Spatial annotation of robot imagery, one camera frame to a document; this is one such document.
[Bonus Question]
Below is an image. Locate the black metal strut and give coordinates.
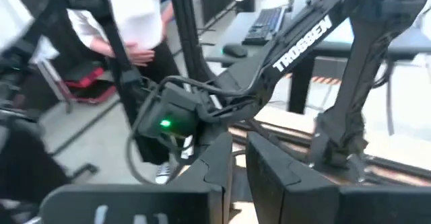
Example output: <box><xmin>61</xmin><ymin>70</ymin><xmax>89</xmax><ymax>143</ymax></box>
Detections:
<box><xmin>50</xmin><ymin>0</ymin><xmax>144</xmax><ymax>117</ymax></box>

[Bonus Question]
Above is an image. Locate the grey office desk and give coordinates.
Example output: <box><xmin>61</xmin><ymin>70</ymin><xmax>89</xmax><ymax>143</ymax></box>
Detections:
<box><xmin>205</xmin><ymin>10</ymin><xmax>431</xmax><ymax>114</ymax></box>

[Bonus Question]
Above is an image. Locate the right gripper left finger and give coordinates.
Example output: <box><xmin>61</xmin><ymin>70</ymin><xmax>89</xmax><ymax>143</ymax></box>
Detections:
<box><xmin>38</xmin><ymin>132</ymin><xmax>234</xmax><ymax>224</ymax></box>

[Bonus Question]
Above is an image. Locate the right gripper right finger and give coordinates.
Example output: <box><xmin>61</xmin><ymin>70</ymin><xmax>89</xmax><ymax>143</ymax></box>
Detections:
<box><xmin>246</xmin><ymin>131</ymin><xmax>431</xmax><ymax>224</ymax></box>

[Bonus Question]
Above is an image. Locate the black computer mouse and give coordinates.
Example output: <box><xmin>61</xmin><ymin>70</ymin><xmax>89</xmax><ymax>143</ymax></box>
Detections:
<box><xmin>222</xmin><ymin>44</ymin><xmax>248</xmax><ymax>59</ymax></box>

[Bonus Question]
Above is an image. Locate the black keyboard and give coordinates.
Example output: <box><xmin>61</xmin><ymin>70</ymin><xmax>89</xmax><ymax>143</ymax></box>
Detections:
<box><xmin>242</xmin><ymin>7</ymin><xmax>286</xmax><ymax>46</ymax></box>

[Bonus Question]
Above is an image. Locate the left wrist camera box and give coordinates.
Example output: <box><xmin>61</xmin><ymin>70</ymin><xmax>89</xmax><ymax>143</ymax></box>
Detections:
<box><xmin>136</xmin><ymin>81</ymin><xmax>201</xmax><ymax>141</ymax></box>

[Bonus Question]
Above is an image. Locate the red and black chair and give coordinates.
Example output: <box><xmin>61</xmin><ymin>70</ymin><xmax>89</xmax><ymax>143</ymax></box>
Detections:
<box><xmin>63</xmin><ymin>65</ymin><xmax>117</xmax><ymax>104</ymax></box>

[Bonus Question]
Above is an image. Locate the person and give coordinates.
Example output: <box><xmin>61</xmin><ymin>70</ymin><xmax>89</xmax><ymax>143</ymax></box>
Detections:
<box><xmin>57</xmin><ymin>0</ymin><xmax>181</xmax><ymax>185</ymax></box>

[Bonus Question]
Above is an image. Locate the black aluminium table frame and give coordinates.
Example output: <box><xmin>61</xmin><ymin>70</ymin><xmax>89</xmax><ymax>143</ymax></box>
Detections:
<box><xmin>167</xmin><ymin>0</ymin><xmax>431</xmax><ymax>185</ymax></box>

